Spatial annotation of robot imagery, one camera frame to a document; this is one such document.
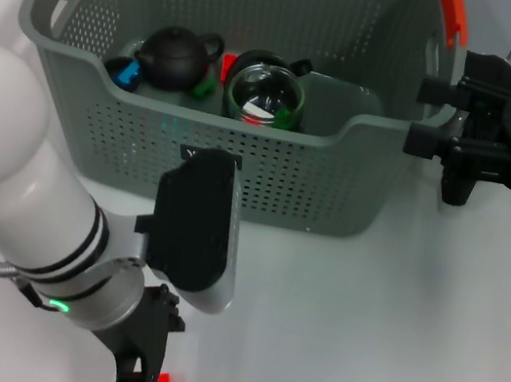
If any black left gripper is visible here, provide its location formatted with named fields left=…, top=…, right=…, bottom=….
left=81, top=271, right=197, bottom=382

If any green toy brick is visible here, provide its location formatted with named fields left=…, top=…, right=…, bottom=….
left=273, top=108, right=296, bottom=132

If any long white toy brick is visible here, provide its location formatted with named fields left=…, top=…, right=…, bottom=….
left=241, top=98, right=278, bottom=125

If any large red toy brick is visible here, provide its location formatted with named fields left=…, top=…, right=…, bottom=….
left=218, top=52, right=239, bottom=82

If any green toy plate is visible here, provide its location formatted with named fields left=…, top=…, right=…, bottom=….
left=190, top=73, right=220, bottom=102

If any blue toy plate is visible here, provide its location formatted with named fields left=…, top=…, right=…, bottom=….
left=115, top=57, right=144, bottom=88

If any grey perforated storage bin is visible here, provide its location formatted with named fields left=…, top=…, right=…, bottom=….
left=0, top=0, right=478, bottom=257

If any small black ceramic teacup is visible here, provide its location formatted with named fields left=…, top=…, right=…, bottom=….
left=100, top=51, right=147, bottom=94

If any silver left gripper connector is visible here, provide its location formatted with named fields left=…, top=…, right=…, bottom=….
left=0, top=260, right=21, bottom=283

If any black ceramic teapot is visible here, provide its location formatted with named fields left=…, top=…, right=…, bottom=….
left=130, top=19, right=227, bottom=98

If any glass pitcher with black handle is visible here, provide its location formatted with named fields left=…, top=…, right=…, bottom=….
left=436, top=48, right=511, bottom=215

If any grey left gripper cable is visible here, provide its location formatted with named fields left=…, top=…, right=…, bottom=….
left=10, top=277, right=64, bottom=315

